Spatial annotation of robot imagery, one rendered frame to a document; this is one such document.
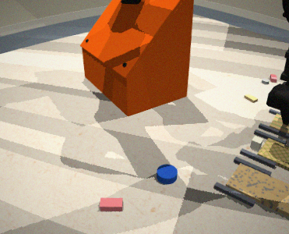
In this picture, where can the yellow crosshatch-patterned flat strip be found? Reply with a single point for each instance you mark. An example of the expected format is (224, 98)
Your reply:
(275, 151)

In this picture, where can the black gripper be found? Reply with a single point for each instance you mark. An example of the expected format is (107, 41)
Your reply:
(278, 97)

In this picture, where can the blue short cylinder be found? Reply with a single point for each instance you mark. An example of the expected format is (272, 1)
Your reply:
(167, 174)

